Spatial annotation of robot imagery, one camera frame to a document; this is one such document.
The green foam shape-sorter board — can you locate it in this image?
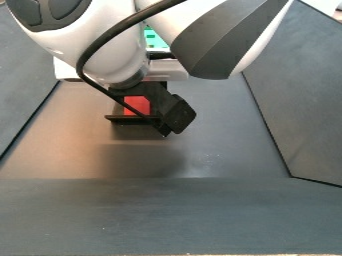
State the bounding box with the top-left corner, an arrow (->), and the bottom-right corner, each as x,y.
144,26 -> 168,48

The red oval cylinder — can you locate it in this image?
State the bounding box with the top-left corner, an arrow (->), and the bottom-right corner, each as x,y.
124,96 -> 151,115

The black cable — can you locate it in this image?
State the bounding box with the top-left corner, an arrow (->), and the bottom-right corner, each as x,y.
75,0 -> 188,129

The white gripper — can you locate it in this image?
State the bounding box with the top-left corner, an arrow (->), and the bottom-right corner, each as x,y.
53,49 -> 188,82

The black curved cradle fixture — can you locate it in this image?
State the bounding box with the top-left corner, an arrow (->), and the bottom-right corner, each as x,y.
104,103 -> 160,125

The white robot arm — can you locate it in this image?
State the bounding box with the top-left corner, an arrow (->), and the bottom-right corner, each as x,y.
4,0 -> 294,88

